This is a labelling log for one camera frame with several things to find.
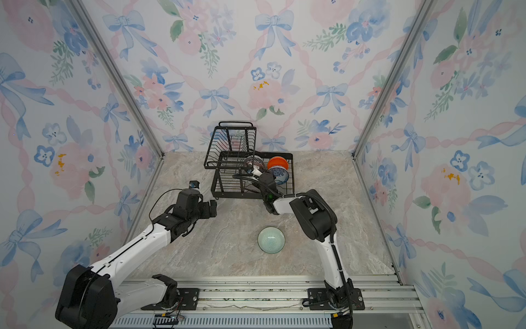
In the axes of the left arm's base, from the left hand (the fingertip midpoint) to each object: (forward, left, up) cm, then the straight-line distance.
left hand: (207, 202), depth 86 cm
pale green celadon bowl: (-12, -27, -10) cm, 31 cm away
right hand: (+21, -23, 0) cm, 31 cm away
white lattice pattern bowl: (+28, -19, -3) cm, 33 cm away
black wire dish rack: (+9, -13, +13) cm, 20 cm away
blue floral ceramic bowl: (+22, -32, -7) cm, 39 cm away
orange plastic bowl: (+28, -29, -4) cm, 41 cm away
